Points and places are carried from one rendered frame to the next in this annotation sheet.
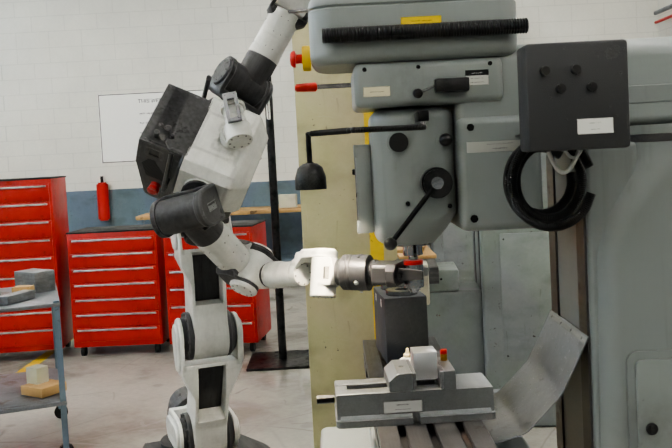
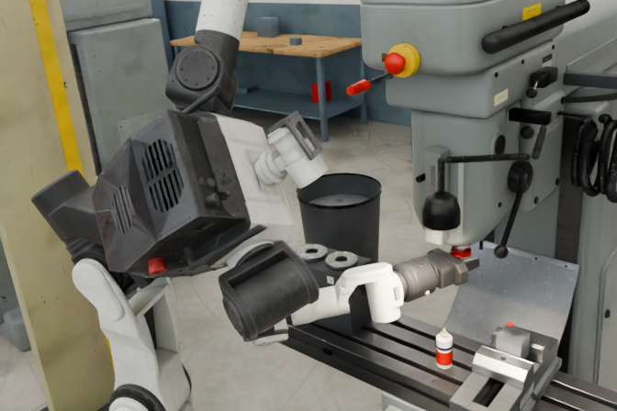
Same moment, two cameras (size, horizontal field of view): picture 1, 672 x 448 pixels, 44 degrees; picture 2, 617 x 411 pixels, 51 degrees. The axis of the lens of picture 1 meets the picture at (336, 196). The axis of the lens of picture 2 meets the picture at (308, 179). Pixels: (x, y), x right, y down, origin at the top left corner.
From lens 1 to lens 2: 1.77 m
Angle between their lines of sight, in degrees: 50
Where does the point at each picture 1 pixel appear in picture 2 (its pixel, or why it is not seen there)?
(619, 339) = (600, 260)
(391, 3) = not seen: outside the picture
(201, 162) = (265, 218)
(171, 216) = (277, 311)
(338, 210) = (29, 152)
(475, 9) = not seen: outside the picture
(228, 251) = not seen: hidden behind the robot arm
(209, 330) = (174, 393)
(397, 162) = (496, 166)
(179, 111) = (203, 150)
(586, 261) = (581, 207)
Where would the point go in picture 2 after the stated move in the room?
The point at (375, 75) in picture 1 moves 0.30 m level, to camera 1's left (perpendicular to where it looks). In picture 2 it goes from (500, 79) to (418, 120)
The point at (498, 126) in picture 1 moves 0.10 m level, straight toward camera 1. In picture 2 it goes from (551, 107) to (592, 116)
